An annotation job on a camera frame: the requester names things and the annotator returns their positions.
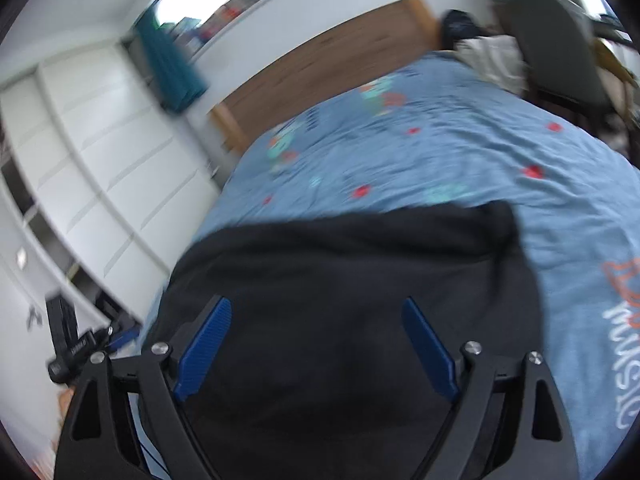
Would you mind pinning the wooden headboard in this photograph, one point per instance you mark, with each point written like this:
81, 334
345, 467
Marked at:
320, 70

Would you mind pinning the white wardrobe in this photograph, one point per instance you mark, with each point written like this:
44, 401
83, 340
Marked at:
100, 160

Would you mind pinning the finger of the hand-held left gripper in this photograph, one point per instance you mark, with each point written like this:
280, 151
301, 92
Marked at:
120, 341

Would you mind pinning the bed with blue printed duvet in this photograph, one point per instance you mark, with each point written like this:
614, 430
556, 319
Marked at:
450, 160

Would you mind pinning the teal curtain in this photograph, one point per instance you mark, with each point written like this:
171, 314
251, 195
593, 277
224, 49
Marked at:
170, 65

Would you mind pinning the grey chair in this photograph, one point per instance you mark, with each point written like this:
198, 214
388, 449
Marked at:
555, 50

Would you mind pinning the black puffer coat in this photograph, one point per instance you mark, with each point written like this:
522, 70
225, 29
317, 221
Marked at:
325, 270

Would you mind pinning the white cloth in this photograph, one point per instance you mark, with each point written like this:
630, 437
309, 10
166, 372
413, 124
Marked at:
492, 60

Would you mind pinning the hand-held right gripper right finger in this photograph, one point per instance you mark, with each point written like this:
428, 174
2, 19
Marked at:
430, 350

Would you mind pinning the black backpack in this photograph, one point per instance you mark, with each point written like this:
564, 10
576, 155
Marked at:
457, 22

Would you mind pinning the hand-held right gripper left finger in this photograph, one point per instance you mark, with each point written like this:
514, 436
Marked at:
205, 345

